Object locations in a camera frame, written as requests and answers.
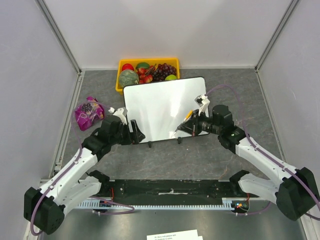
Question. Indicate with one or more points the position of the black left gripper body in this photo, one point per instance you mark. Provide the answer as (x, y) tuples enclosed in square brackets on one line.
[(129, 135)]

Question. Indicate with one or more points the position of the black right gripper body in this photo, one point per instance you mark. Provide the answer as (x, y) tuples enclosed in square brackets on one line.
[(195, 125)]

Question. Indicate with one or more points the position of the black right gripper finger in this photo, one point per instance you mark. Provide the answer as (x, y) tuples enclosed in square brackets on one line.
[(183, 131), (186, 120)]

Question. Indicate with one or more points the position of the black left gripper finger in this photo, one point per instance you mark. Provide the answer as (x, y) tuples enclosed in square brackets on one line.
[(138, 133), (135, 141)]

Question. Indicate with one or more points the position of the white marker pen orange tip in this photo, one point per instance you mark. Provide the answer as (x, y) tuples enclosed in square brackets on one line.
[(182, 120)]

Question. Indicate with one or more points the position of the white whiteboard black frame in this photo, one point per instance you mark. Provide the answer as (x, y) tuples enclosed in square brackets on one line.
[(159, 107)]

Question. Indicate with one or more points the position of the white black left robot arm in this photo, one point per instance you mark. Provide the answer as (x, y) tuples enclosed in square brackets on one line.
[(46, 207)]

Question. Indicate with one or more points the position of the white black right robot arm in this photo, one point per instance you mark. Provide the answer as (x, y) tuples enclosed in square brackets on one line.
[(294, 191)]

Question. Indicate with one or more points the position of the green pear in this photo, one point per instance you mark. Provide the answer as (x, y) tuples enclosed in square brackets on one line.
[(171, 77)]

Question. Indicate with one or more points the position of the purple snack bag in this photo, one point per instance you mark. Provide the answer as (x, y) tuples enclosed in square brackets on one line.
[(88, 113)]

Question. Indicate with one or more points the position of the dark red grape bunch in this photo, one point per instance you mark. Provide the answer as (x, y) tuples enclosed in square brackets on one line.
[(163, 71)]

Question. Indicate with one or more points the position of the green striped melon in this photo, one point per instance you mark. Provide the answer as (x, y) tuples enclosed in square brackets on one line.
[(127, 78)]

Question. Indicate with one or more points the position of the red lychee cluster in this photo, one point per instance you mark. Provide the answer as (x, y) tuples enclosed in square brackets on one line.
[(145, 75)]

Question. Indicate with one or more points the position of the yellow plastic fruit tray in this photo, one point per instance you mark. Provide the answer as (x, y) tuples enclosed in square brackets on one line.
[(153, 62)]

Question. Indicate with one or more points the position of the green red mango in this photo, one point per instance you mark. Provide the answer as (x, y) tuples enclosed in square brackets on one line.
[(143, 65)]

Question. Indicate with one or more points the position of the red apple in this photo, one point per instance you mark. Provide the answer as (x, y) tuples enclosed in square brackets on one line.
[(127, 66)]

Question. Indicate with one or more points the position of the white paper sheet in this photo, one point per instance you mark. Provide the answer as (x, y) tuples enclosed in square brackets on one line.
[(178, 235)]

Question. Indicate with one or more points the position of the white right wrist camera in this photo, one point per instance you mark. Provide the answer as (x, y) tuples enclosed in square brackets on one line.
[(203, 103)]

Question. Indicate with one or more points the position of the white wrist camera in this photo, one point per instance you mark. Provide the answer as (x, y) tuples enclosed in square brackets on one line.
[(121, 113), (203, 103)]

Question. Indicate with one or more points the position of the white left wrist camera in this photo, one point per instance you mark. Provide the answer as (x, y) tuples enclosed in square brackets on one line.
[(121, 113)]

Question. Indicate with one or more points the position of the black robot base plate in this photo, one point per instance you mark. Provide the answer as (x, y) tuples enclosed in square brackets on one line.
[(170, 192)]

